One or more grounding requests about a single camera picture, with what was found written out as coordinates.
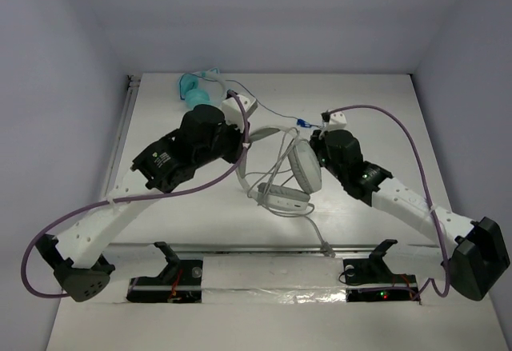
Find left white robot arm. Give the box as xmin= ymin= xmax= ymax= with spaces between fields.
xmin=32 ymin=97 xmax=250 ymax=302

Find grey headphone cable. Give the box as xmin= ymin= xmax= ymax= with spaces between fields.
xmin=246 ymin=126 xmax=336 ymax=258

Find teal white headphones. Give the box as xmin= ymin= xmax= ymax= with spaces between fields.
xmin=178 ymin=68 xmax=229 ymax=110

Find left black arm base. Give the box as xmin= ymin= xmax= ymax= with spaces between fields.
xmin=126 ymin=241 xmax=203 ymax=304

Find metal rail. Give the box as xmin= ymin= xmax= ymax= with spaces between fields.
xmin=107 ymin=243 xmax=434 ymax=253

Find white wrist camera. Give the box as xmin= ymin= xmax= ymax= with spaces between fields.
xmin=321 ymin=110 xmax=347 ymax=132
xmin=221 ymin=90 xmax=258 ymax=129

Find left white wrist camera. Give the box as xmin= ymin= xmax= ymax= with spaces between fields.
xmin=221 ymin=90 xmax=258 ymax=129

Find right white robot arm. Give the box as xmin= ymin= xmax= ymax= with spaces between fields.
xmin=310 ymin=130 xmax=510 ymax=301

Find blue headphone cable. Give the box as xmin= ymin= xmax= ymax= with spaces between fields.
xmin=227 ymin=79 xmax=321 ymax=130

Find white grey headphones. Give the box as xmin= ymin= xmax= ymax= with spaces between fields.
xmin=236 ymin=126 xmax=322 ymax=217

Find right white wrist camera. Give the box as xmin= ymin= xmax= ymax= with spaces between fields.
xmin=321 ymin=110 xmax=347 ymax=132

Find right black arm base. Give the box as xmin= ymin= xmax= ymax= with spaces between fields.
xmin=338 ymin=239 xmax=420 ymax=303

